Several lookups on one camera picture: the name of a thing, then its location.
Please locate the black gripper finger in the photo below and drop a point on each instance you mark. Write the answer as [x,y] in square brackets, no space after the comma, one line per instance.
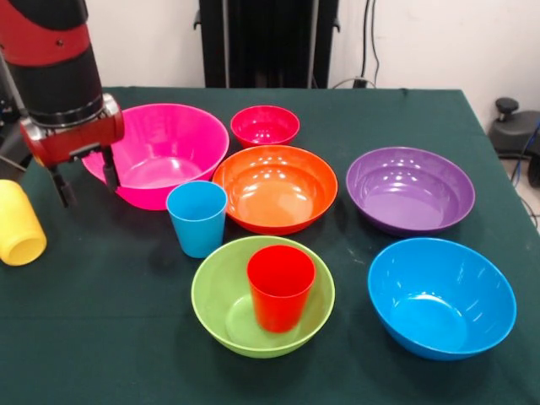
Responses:
[109,169]
[64,190]

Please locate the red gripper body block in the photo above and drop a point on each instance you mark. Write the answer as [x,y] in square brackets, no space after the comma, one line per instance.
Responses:
[76,141]

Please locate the yellow cup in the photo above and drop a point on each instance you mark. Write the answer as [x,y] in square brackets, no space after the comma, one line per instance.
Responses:
[17,223]

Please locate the green bowl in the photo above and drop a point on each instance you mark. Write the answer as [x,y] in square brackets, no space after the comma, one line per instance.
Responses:
[215,304]

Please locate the red cup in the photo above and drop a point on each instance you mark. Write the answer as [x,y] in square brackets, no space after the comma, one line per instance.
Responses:
[278,304]

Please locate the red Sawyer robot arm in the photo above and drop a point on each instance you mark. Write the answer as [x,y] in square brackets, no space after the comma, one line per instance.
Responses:
[55,76]

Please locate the black chair base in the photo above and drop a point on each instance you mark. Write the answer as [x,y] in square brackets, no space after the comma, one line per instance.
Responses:
[516,131]
[10,147]

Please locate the large magenta bowl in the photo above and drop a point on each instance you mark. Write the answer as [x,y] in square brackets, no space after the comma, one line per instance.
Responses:
[169,139]

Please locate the blue cup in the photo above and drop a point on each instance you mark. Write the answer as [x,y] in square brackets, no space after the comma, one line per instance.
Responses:
[198,236]

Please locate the small pink bowl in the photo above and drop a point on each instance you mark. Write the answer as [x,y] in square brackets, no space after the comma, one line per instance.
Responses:
[263,126]

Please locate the orange bowl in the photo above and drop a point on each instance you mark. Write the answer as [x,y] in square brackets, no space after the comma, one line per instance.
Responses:
[274,198]

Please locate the dark green table cloth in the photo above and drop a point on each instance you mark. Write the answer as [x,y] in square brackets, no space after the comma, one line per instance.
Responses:
[379,118]

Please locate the purple bowl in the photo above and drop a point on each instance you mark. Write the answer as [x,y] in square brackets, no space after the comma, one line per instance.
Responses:
[405,198]

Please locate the blue bowl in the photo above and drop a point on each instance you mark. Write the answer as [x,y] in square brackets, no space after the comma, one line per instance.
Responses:
[439,312]

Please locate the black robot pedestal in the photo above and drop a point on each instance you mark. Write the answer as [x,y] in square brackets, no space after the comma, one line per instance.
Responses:
[261,42]

